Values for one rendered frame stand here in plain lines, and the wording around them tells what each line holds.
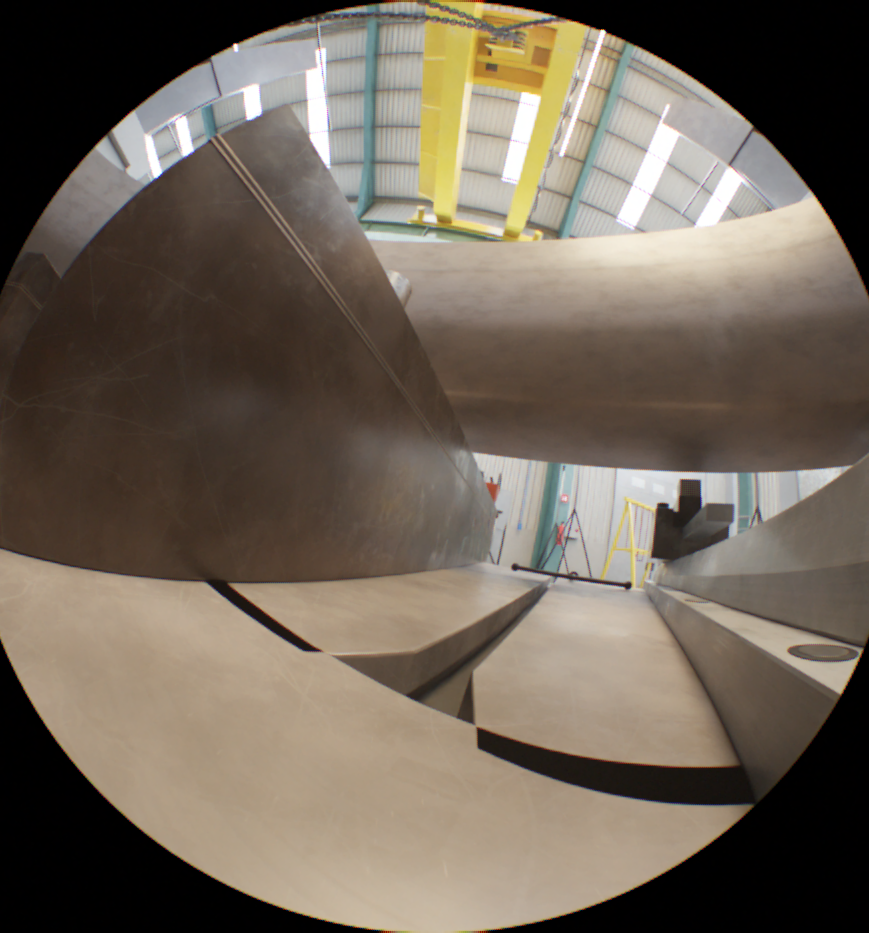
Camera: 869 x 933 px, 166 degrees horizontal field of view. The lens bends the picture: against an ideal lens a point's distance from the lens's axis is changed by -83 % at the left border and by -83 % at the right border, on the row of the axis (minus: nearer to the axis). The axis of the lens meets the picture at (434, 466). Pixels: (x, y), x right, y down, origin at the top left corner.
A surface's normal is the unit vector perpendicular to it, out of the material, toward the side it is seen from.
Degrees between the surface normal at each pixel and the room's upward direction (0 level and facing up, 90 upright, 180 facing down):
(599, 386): 90
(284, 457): 90
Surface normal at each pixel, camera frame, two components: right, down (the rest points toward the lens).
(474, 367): -0.28, -0.29
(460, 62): -0.23, 0.94
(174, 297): 0.94, 0.15
